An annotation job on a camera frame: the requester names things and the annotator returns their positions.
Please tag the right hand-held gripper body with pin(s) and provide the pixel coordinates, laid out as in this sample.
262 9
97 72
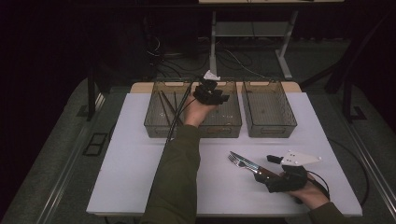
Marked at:
289 182

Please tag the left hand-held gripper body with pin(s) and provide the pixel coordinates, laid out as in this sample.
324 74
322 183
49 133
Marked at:
205 93

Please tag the clear brown plastic bin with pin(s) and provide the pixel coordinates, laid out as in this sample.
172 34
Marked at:
267 109
229 115
154 121

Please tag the brown chopstick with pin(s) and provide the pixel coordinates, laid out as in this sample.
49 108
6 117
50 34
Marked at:
169 104

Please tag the person's left hand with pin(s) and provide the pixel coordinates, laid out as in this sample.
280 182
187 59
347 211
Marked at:
196 113

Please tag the person's right hand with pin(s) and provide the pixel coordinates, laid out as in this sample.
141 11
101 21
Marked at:
311 196

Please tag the white board mat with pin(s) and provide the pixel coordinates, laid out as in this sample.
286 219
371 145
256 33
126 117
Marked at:
218 199

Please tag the black metal stand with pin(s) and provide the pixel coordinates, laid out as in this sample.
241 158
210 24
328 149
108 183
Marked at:
91 93
347 99

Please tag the black tripod stand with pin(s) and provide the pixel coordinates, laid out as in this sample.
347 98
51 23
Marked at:
334 84

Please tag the white metal frame desk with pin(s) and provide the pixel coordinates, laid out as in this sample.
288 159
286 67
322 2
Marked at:
213 46

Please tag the metal floor rail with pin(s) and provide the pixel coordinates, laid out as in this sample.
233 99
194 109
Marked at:
71 161
373 165

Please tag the black floor outlet frame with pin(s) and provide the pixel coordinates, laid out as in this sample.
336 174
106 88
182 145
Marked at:
95 144

